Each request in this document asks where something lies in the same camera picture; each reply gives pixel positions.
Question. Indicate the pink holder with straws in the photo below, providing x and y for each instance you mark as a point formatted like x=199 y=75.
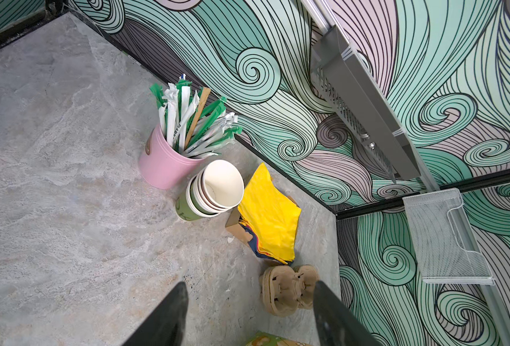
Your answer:
x=189 y=130

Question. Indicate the white paper gift bag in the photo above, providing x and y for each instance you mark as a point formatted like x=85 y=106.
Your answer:
x=266 y=339

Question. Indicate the yellow napkin stack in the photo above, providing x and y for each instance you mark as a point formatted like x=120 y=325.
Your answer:
x=265 y=220

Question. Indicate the clear acrylic wall holder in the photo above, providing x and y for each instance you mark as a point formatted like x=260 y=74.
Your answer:
x=444 y=243

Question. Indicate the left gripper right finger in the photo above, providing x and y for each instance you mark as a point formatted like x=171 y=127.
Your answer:
x=336 y=324

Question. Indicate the brown pulp cup carrier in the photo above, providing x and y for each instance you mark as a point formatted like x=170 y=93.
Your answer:
x=284 y=290

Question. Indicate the stack of green paper cups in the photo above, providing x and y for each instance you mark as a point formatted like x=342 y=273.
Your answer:
x=216 y=189

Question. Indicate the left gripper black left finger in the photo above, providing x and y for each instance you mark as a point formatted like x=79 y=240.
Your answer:
x=167 y=322

